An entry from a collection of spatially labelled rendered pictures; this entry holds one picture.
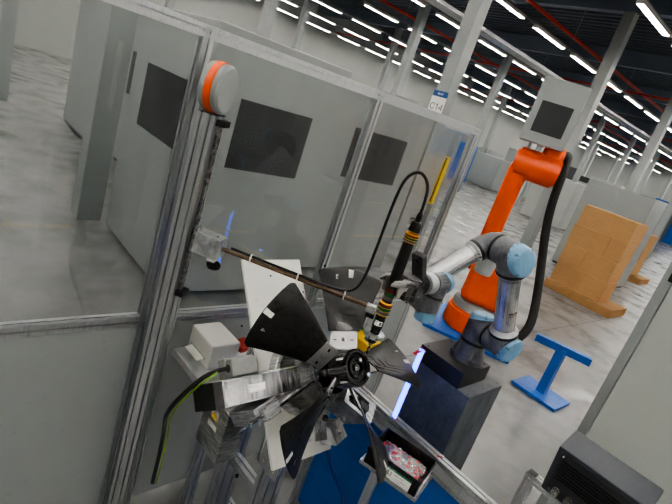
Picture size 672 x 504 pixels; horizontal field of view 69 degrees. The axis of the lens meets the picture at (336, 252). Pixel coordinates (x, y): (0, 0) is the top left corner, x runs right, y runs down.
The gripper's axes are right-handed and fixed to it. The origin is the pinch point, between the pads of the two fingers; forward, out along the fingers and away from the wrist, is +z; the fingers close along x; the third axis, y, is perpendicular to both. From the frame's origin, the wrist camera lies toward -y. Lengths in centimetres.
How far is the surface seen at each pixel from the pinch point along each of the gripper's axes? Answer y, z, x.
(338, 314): 19.4, 2.5, 12.2
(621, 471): 25, -38, -73
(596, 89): -241, -1049, 393
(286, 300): 11.8, 28.8, 11.1
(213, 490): 110, 14, 32
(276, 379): 38.0, 25.5, 7.9
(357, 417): 53, -8, -3
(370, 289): 10.6, -9.7, 12.4
